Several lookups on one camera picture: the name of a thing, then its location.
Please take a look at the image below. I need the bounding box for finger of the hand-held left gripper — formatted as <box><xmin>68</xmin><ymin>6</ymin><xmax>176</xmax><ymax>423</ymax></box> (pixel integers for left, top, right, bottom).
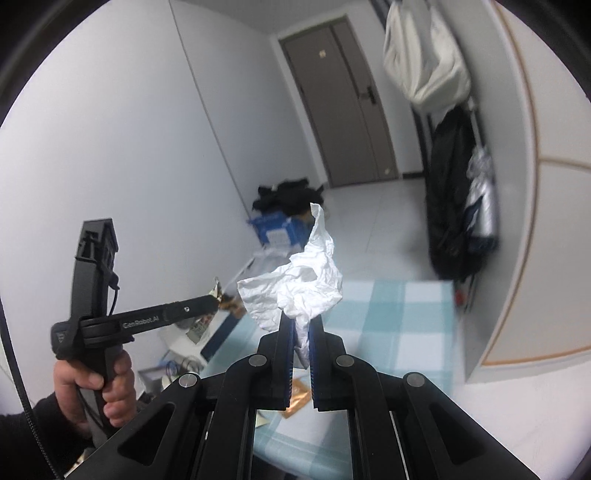
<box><xmin>121</xmin><ymin>295</ymin><xmax>221</xmax><ymax>333</ymax></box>

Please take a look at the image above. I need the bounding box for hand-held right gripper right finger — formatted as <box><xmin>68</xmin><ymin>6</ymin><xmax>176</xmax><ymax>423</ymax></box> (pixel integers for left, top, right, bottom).
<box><xmin>310</xmin><ymin>318</ymin><xmax>542</xmax><ymax>480</ymax></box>

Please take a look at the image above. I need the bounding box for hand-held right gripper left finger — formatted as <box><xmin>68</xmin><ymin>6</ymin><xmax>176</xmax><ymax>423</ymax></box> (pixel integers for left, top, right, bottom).
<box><xmin>58</xmin><ymin>308</ymin><xmax>296</xmax><ymax>480</ymax></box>

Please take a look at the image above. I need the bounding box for gold foil wrapper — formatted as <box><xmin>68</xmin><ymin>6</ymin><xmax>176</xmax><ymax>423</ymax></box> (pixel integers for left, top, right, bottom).
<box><xmin>209</xmin><ymin>277</ymin><xmax>236</xmax><ymax>310</ymax></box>

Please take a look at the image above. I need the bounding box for white paper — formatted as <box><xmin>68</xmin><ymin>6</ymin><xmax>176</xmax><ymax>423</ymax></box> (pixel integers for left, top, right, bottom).
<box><xmin>237</xmin><ymin>202</ymin><xmax>345</xmax><ymax>370</ymax></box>

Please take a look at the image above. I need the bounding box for person's left forearm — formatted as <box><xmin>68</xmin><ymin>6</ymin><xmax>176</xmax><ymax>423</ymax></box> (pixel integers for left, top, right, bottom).
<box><xmin>0</xmin><ymin>394</ymin><xmax>95</xmax><ymax>480</ymax></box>

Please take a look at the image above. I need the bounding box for person's left hand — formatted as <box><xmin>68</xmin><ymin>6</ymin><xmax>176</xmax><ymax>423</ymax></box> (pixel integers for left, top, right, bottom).
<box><xmin>52</xmin><ymin>346</ymin><xmax>137</xmax><ymax>437</ymax></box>

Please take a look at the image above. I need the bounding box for orange snack packet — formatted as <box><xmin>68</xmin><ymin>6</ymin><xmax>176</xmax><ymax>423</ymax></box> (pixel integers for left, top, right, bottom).
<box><xmin>281</xmin><ymin>378</ymin><xmax>311</xmax><ymax>419</ymax></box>

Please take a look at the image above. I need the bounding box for teal checked mat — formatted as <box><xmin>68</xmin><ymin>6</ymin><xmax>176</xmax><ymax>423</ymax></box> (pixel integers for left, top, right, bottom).
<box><xmin>203</xmin><ymin>277</ymin><xmax>468</xmax><ymax>468</ymax></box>

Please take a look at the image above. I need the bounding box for blue cardboard box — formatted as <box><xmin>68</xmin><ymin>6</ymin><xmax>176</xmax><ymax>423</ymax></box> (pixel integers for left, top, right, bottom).
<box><xmin>247</xmin><ymin>212</ymin><xmax>315</xmax><ymax>251</ymax></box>

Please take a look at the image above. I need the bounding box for black bag on floor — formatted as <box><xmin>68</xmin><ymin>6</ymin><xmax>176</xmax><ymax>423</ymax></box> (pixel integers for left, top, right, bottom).
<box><xmin>252</xmin><ymin>178</ymin><xmax>325</xmax><ymax>217</ymax></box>

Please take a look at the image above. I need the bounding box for black hanging bag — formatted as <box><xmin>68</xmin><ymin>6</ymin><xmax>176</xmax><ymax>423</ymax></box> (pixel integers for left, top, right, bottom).
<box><xmin>425</xmin><ymin>105</ymin><xmax>485</xmax><ymax>283</ymax></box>

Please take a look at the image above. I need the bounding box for black coat rack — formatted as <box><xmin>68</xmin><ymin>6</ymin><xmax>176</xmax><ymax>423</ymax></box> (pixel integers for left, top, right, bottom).
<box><xmin>413</xmin><ymin>105</ymin><xmax>435</xmax><ymax>162</ymax></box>

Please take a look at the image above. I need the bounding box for brown door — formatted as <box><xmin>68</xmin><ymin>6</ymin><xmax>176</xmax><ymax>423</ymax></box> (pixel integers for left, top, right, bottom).
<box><xmin>279</xmin><ymin>17</ymin><xmax>400</xmax><ymax>188</ymax></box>

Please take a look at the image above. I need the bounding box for white wardrobe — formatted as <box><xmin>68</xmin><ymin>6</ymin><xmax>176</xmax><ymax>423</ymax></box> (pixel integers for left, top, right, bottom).
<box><xmin>438</xmin><ymin>0</ymin><xmax>591</xmax><ymax>385</ymax></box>

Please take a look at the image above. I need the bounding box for white hanging bag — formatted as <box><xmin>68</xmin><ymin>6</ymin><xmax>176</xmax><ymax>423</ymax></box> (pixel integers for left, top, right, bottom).
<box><xmin>382</xmin><ymin>0</ymin><xmax>472</xmax><ymax>114</ymax></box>

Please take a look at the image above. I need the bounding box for black cable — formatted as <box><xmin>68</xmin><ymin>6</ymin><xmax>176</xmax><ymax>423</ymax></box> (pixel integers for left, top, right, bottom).
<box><xmin>0</xmin><ymin>295</ymin><xmax>63</xmax><ymax>480</ymax></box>

